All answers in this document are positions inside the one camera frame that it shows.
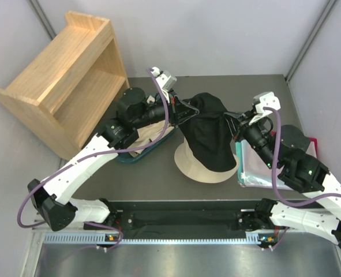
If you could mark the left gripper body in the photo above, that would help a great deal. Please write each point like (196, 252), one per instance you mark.
(173, 109)

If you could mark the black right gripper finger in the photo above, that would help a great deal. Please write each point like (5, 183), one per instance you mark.
(233, 116)
(233, 128)

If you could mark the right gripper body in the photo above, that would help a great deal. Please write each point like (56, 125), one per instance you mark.
(246, 120)

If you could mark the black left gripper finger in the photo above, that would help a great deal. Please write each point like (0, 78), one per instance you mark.
(190, 107)
(186, 115)

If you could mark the black reversible bucket hat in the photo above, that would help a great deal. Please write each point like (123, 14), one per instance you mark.
(208, 134)

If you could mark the beige bucket hat pink lining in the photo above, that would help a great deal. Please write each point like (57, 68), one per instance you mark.
(195, 170)

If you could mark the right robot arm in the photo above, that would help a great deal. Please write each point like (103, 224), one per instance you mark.
(308, 194)

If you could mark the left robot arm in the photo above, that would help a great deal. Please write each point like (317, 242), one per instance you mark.
(52, 197)

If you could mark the teal plastic sheet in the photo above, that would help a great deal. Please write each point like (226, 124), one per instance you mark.
(240, 173)

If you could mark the teal plastic basket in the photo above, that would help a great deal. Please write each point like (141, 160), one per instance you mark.
(147, 144)

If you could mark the wooden shelf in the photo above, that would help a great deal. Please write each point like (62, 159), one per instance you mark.
(63, 93)

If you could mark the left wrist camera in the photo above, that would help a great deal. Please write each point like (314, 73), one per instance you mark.
(165, 79)

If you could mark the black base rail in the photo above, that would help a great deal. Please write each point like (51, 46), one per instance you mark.
(184, 219)

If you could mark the grey cable duct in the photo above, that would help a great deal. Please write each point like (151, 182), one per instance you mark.
(110, 239)

